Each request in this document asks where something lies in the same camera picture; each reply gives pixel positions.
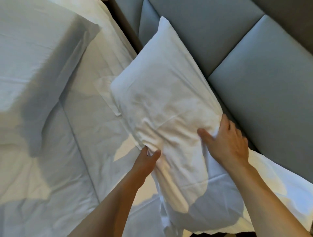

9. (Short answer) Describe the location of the white bed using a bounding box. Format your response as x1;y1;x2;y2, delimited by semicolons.
48;0;171;237

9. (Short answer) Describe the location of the person's right forearm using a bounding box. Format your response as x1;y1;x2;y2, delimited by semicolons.
227;161;312;237

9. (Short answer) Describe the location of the white pillow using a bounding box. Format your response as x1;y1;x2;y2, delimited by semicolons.
0;0;101;157
94;16;313;237

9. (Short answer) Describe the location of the person's left hand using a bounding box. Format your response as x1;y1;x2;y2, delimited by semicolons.
131;146;162;188

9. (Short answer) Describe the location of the grey padded headboard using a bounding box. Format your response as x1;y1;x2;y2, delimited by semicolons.
107;0;313;184

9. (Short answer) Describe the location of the person's left forearm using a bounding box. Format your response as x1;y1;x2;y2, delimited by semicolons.
67;171;147;237

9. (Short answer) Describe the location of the person's right hand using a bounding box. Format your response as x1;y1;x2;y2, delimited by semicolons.
197;113;250;171

